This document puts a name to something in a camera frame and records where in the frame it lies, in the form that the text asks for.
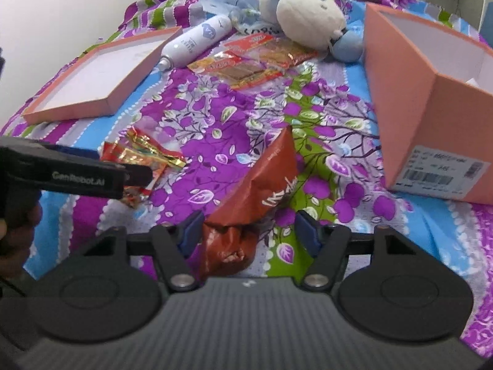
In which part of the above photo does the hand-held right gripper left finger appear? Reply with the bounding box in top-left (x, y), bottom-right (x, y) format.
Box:
top-left (82, 210), bottom-right (205, 293)

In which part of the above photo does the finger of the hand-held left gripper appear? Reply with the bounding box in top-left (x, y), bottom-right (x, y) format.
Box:
top-left (124, 165), bottom-right (154, 188)
top-left (38, 142), bottom-right (102, 160)

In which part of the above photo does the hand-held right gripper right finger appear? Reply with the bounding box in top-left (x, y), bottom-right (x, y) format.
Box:
top-left (294, 210), bottom-right (419, 291)

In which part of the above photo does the red and gold snack packet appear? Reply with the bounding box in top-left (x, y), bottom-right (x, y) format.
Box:
top-left (100, 126), bottom-right (188, 209)

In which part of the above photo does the brown snack bag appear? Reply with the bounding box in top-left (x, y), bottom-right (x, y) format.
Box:
top-left (199, 126), bottom-right (300, 285)

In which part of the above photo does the pink cardboard box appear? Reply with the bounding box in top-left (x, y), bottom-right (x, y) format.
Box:
top-left (363, 2), bottom-right (493, 205)

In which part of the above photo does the person's left hand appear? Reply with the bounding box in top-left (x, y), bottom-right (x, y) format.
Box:
top-left (0, 201), bottom-right (44, 279)

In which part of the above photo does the pink box lid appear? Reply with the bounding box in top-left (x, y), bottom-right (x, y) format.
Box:
top-left (21, 26), bottom-right (184, 125)

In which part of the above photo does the red orange snack packet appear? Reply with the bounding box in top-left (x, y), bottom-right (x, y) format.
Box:
top-left (188, 51), bottom-right (249, 75)

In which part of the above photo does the white spray bottle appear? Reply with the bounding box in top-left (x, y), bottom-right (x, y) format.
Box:
top-left (158, 14), bottom-right (234, 71)

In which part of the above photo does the orange striped snack packet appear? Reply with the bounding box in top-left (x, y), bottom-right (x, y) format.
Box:
top-left (230, 67), bottom-right (286, 91)

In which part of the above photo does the red label snack packet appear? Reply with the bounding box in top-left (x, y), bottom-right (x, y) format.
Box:
top-left (221, 32), bottom-right (275, 53)

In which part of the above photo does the clear packet of brown wafers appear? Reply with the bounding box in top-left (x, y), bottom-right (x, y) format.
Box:
top-left (257, 40), bottom-right (321, 71)

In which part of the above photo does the clear printed plastic packet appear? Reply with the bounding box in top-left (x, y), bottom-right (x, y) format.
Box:
top-left (230, 8), bottom-right (283, 40)

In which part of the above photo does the white and blue plush toy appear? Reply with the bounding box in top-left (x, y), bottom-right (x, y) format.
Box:
top-left (258, 0), bottom-right (365, 63)

